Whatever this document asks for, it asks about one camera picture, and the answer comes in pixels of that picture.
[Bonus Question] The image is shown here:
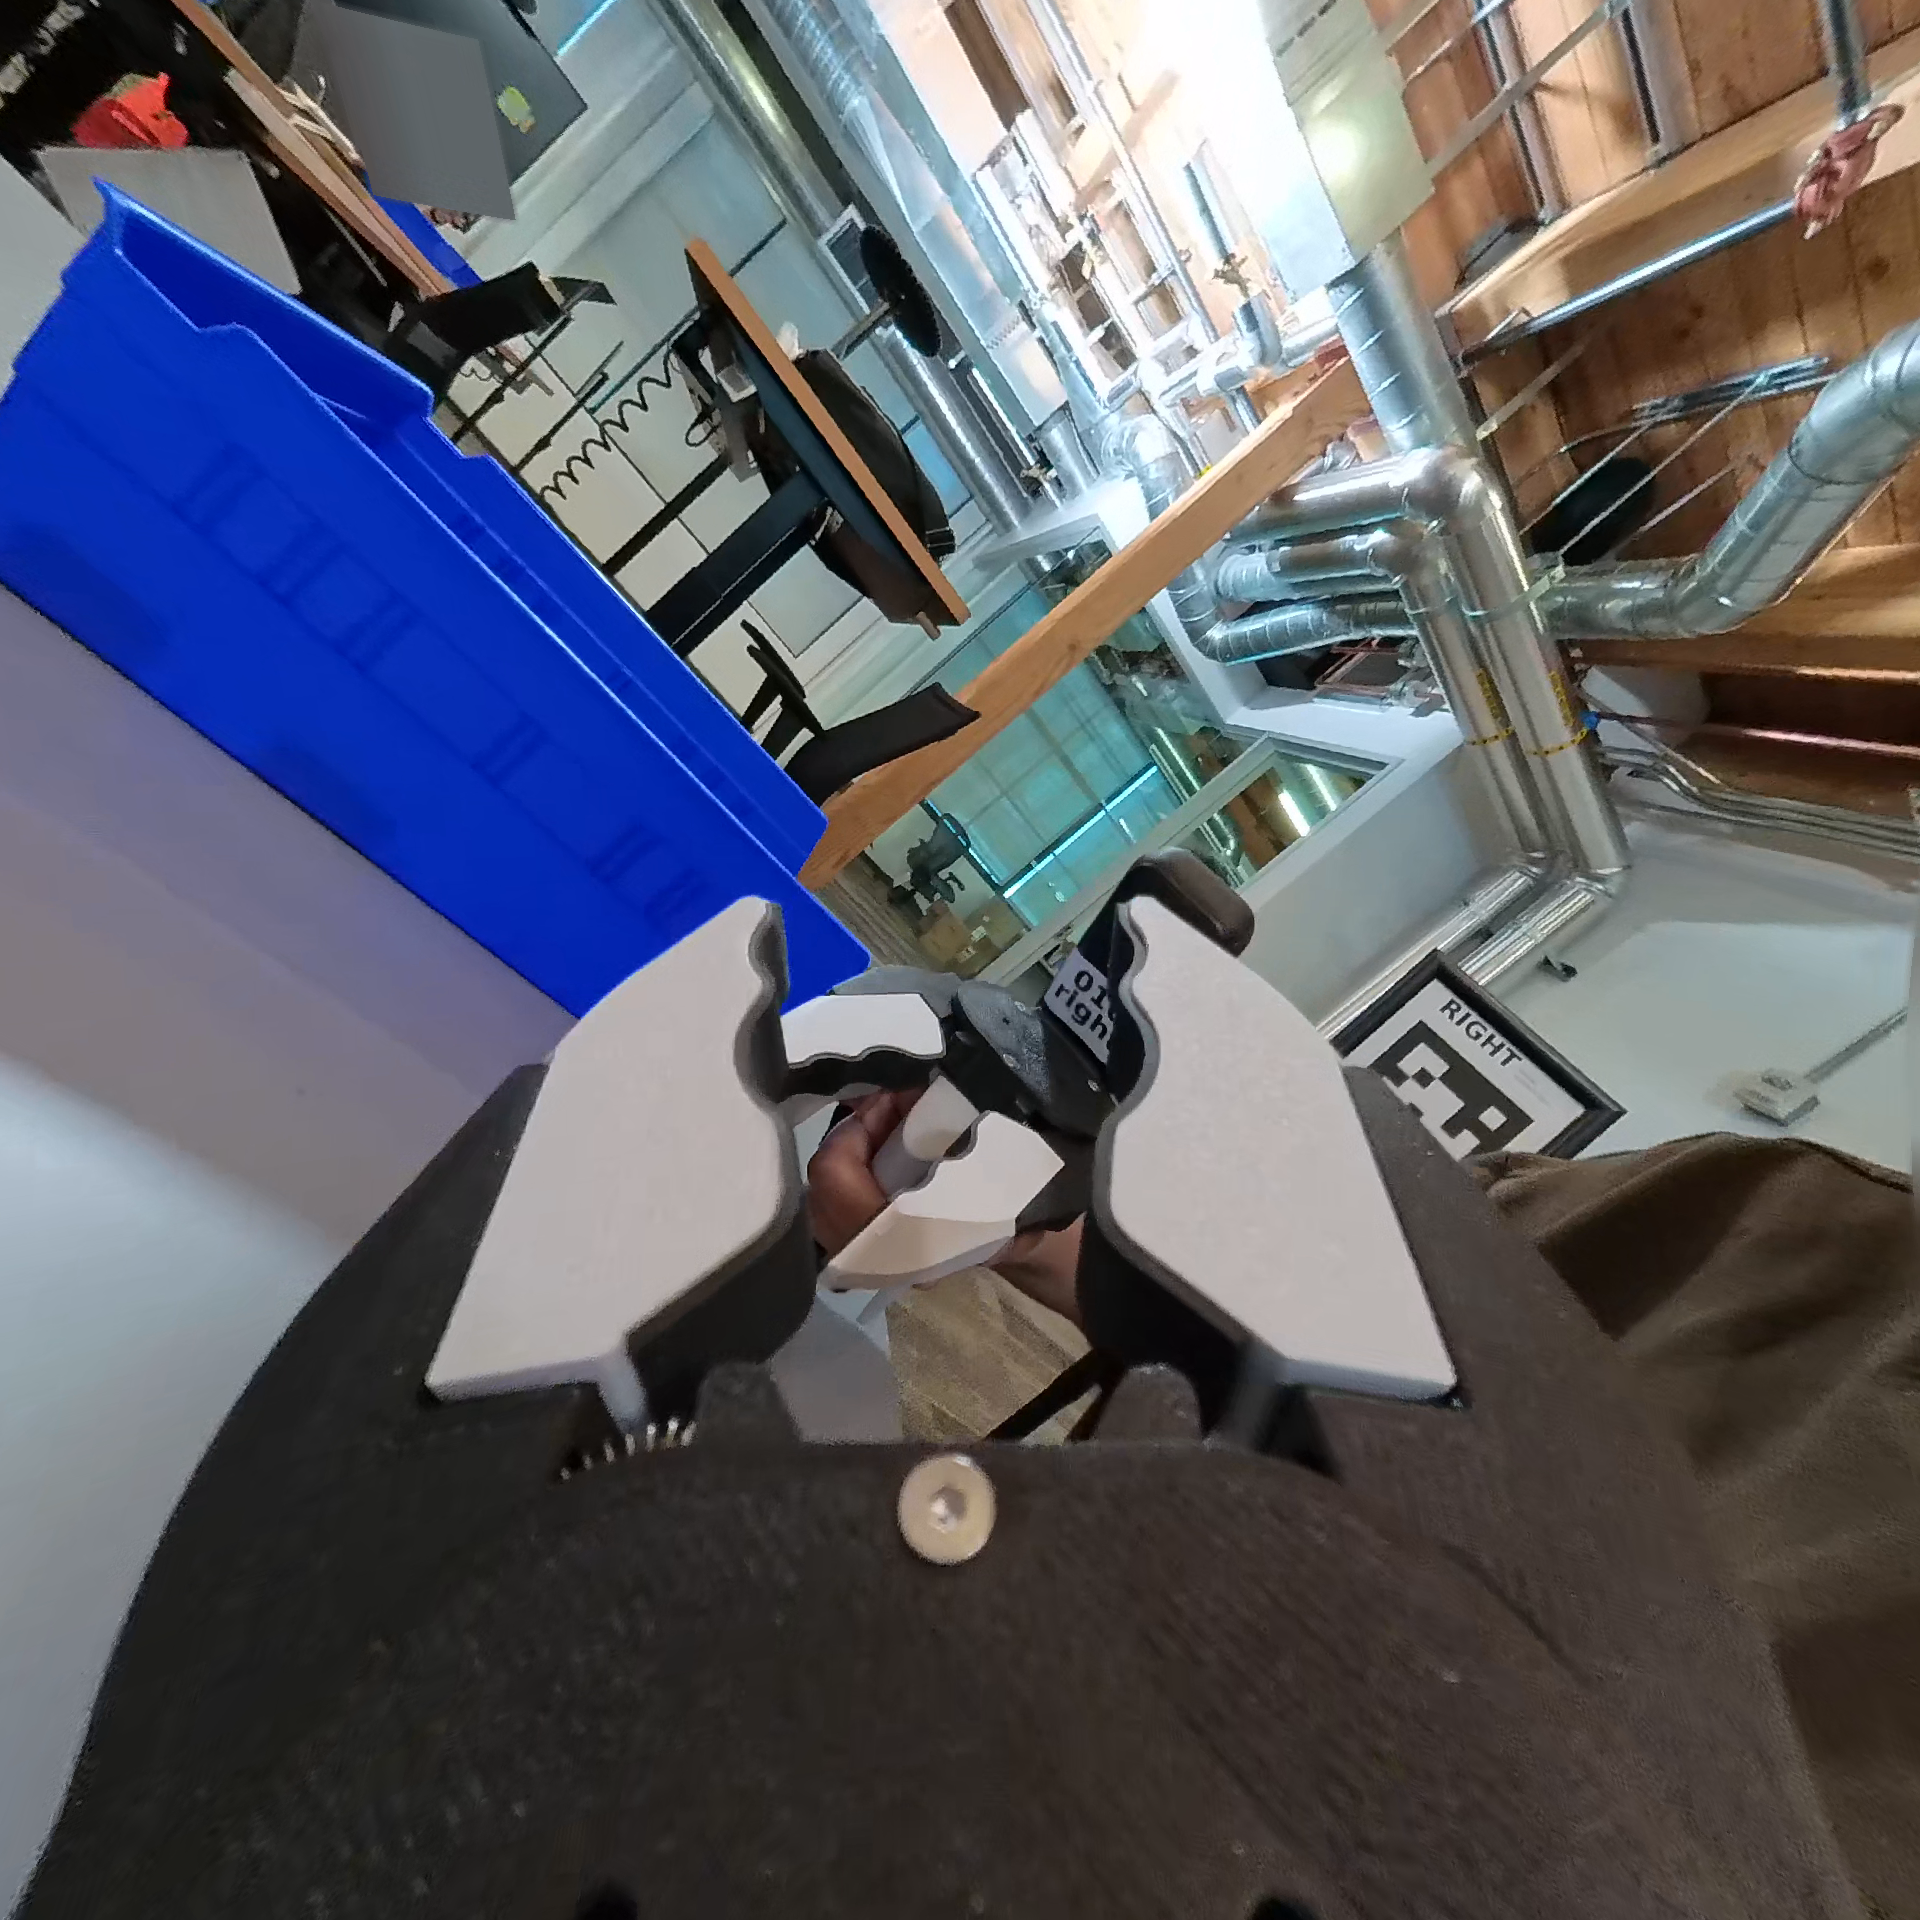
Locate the blue plastic bin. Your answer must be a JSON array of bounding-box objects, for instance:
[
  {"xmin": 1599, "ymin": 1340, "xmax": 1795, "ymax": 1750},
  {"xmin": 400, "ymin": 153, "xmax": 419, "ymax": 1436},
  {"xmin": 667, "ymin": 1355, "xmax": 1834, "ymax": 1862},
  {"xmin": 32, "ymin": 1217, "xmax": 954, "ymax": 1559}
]
[
  {"xmin": 374, "ymin": 195, "xmax": 482, "ymax": 289},
  {"xmin": 0, "ymin": 177, "xmax": 873, "ymax": 1010}
]

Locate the grey desk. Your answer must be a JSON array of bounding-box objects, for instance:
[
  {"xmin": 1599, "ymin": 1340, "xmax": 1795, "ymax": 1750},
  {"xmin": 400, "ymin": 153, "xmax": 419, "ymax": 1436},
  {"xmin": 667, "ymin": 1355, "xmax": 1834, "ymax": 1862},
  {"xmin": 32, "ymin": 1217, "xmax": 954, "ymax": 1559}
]
[{"xmin": 0, "ymin": 157, "xmax": 903, "ymax": 1876}]

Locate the black office chair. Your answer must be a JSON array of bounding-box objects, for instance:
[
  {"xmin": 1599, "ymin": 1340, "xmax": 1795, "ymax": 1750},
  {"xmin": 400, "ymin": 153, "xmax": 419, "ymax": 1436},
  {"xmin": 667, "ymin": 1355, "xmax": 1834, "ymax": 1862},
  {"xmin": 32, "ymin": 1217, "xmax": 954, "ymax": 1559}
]
[
  {"xmin": 405, "ymin": 263, "xmax": 608, "ymax": 378},
  {"xmin": 743, "ymin": 622, "xmax": 986, "ymax": 804}
]

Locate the black framed sign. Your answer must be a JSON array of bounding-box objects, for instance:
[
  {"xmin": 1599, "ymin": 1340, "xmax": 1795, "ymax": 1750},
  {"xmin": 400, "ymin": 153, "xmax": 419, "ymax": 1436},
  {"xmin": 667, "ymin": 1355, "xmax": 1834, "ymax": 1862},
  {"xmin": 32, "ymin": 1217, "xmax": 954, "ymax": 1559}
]
[{"xmin": 1329, "ymin": 949, "xmax": 1631, "ymax": 1162}]

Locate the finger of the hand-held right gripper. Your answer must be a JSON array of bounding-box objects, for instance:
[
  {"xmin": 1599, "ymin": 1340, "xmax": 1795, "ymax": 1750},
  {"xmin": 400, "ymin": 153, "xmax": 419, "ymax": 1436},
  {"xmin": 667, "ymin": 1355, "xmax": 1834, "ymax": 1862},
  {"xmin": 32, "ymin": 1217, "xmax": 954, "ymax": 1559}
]
[
  {"xmin": 781, "ymin": 987, "xmax": 954, "ymax": 1106},
  {"xmin": 819, "ymin": 1129, "xmax": 1078, "ymax": 1297}
]

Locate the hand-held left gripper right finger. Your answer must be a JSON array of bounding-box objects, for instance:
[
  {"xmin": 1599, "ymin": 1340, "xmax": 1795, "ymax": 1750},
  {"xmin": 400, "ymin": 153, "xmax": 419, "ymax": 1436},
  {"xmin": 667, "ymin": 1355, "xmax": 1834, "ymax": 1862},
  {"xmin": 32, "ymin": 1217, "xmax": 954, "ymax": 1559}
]
[{"xmin": 1078, "ymin": 897, "xmax": 1465, "ymax": 1461}]

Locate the person's right hand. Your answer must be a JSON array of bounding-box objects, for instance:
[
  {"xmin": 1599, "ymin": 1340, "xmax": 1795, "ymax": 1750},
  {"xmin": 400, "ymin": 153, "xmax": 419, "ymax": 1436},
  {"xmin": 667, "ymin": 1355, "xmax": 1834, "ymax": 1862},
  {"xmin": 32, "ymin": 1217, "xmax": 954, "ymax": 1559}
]
[{"xmin": 807, "ymin": 1089, "xmax": 1093, "ymax": 1333}]

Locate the silver ventilation duct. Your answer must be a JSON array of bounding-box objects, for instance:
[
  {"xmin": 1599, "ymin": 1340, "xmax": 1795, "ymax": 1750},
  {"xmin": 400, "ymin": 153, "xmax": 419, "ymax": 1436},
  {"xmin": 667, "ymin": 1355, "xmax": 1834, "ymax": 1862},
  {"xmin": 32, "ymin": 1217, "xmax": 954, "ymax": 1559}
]
[{"xmin": 662, "ymin": 0, "xmax": 1353, "ymax": 497}]

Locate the wooden post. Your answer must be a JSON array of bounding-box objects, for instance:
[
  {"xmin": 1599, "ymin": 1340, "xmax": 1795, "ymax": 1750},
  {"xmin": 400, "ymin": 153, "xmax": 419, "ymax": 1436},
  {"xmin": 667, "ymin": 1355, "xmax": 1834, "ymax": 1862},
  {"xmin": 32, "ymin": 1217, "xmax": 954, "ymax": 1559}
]
[{"xmin": 797, "ymin": 353, "xmax": 1375, "ymax": 886}]

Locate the black monitor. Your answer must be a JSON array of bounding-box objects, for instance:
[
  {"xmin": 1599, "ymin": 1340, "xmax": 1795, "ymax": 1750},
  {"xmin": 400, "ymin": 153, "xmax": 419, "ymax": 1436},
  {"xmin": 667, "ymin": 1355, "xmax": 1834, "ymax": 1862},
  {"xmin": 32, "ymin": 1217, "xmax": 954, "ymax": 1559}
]
[{"xmin": 293, "ymin": 0, "xmax": 590, "ymax": 225}]

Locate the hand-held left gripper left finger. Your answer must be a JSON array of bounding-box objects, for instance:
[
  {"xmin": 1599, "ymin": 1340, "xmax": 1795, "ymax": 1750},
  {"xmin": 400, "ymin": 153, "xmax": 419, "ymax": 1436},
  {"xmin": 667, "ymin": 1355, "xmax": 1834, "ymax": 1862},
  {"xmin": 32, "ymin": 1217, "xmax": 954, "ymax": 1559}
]
[{"xmin": 423, "ymin": 897, "xmax": 819, "ymax": 1442}]

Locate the wood-edged background desk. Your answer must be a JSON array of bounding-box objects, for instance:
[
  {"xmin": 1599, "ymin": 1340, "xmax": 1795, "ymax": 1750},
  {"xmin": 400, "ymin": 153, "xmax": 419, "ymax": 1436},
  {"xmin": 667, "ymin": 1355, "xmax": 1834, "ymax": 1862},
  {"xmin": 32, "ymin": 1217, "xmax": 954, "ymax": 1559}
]
[
  {"xmin": 166, "ymin": 0, "xmax": 496, "ymax": 347},
  {"xmin": 646, "ymin": 238, "xmax": 974, "ymax": 654}
]

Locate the orange traffic cone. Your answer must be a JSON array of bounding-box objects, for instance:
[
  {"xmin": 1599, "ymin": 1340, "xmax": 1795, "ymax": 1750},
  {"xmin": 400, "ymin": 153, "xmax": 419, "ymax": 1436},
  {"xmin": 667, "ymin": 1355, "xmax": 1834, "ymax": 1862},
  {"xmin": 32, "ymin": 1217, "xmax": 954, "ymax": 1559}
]
[{"xmin": 71, "ymin": 71, "xmax": 195, "ymax": 153}]

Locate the black coiled cable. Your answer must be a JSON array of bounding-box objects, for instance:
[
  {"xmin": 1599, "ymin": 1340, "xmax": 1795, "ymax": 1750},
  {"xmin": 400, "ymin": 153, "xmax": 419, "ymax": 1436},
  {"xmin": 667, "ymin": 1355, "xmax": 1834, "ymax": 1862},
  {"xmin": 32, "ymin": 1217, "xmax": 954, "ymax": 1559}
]
[{"xmin": 533, "ymin": 358, "xmax": 678, "ymax": 505}]

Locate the grey leaning panel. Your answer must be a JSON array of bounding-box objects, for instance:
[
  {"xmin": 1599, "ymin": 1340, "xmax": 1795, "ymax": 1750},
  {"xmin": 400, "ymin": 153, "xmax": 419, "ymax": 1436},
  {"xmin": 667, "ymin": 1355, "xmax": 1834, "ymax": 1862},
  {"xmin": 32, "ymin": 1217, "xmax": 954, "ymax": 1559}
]
[{"xmin": 37, "ymin": 142, "xmax": 303, "ymax": 294}]

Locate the silver pipe cluster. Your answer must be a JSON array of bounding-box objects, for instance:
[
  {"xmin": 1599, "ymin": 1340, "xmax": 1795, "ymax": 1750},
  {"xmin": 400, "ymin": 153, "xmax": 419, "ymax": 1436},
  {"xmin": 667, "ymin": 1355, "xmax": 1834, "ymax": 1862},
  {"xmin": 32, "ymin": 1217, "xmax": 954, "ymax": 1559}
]
[{"xmin": 1170, "ymin": 316, "xmax": 1920, "ymax": 977}]

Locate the black bag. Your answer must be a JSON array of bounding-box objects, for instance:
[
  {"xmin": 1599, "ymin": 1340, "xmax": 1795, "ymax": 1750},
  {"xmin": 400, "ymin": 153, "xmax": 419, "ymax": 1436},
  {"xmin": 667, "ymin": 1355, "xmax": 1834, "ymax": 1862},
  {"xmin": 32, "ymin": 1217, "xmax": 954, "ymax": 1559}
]
[{"xmin": 797, "ymin": 347, "xmax": 961, "ymax": 595}]

